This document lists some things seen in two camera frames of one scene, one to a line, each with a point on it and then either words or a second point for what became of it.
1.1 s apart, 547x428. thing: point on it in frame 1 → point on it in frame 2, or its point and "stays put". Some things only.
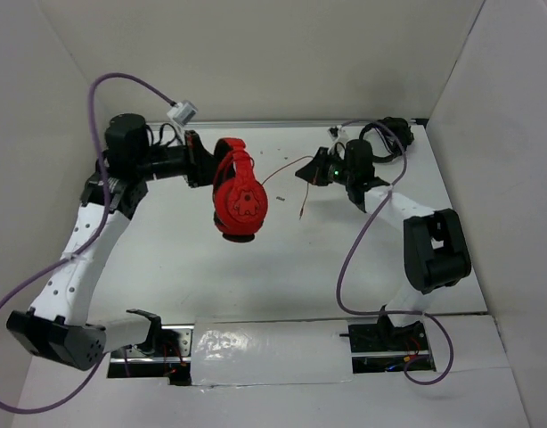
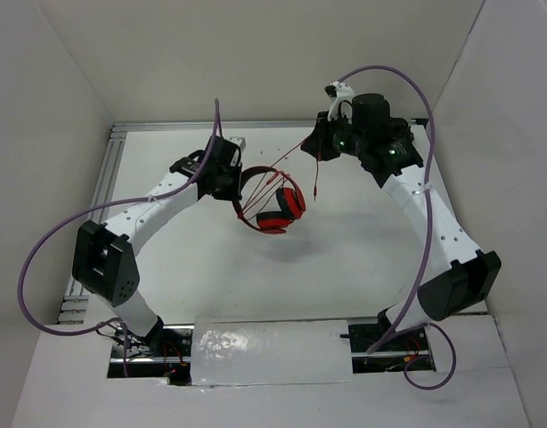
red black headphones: (240, 198) → (292, 201)
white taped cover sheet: (250, 353) stays put
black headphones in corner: (396, 131) stays put
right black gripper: (314, 171) → (318, 143)
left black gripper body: (167, 162) → (228, 185)
